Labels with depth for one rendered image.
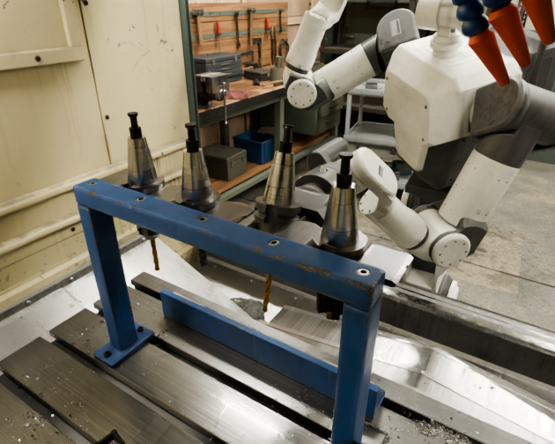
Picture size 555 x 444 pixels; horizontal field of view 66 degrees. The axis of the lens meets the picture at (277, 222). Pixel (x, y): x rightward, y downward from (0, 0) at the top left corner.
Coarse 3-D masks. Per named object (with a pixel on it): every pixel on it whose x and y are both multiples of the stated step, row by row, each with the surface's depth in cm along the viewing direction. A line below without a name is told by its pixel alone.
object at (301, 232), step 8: (288, 224) 55; (296, 224) 55; (304, 224) 55; (312, 224) 55; (280, 232) 53; (288, 232) 53; (296, 232) 53; (304, 232) 53; (312, 232) 53; (296, 240) 51; (304, 240) 51; (312, 240) 51
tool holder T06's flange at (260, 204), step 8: (256, 200) 57; (296, 200) 60; (256, 208) 57; (264, 208) 55; (272, 208) 56; (280, 208) 55; (288, 208) 55; (296, 208) 56; (256, 216) 57; (264, 216) 56; (272, 216) 56; (280, 216) 56; (288, 216) 56; (296, 216) 58; (280, 224) 56
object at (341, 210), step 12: (336, 192) 46; (348, 192) 46; (336, 204) 46; (348, 204) 46; (336, 216) 47; (348, 216) 46; (324, 228) 48; (336, 228) 47; (348, 228) 47; (324, 240) 49; (336, 240) 48; (348, 240) 48
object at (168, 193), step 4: (164, 188) 65; (168, 188) 65; (172, 188) 65; (176, 188) 65; (180, 188) 65; (156, 192) 63; (160, 192) 63; (164, 192) 63; (168, 192) 63; (172, 192) 63; (176, 192) 63; (156, 196) 62; (160, 196) 62; (164, 196) 62; (168, 196) 62; (172, 196) 62; (168, 200) 61; (172, 200) 61
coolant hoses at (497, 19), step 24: (456, 0) 26; (480, 0) 26; (504, 0) 24; (528, 0) 23; (480, 24) 27; (504, 24) 25; (552, 24) 24; (480, 48) 27; (528, 48) 26; (504, 72) 28
